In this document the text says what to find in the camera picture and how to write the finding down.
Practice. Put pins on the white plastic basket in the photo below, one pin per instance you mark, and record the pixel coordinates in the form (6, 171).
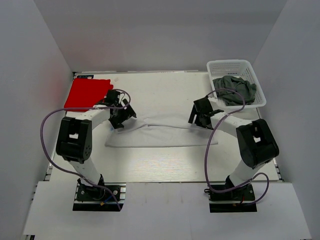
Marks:
(239, 68)

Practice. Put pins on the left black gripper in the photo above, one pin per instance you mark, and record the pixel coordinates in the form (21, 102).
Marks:
(127, 113)

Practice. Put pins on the folded red t-shirt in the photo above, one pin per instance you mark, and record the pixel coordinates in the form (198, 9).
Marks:
(87, 92)

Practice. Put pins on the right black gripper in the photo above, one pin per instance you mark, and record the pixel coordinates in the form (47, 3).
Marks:
(198, 121)

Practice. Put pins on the white t-shirt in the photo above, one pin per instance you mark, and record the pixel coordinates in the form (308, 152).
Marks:
(158, 130)

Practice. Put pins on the dark grey t-shirt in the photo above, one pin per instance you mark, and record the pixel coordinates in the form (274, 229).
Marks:
(228, 86)

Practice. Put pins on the blue label sticker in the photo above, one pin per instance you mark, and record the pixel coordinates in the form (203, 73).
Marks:
(85, 76)

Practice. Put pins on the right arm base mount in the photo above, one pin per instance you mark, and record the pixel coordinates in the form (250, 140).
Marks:
(236, 201)

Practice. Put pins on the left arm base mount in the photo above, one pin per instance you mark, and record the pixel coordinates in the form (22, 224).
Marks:
(91, 199)

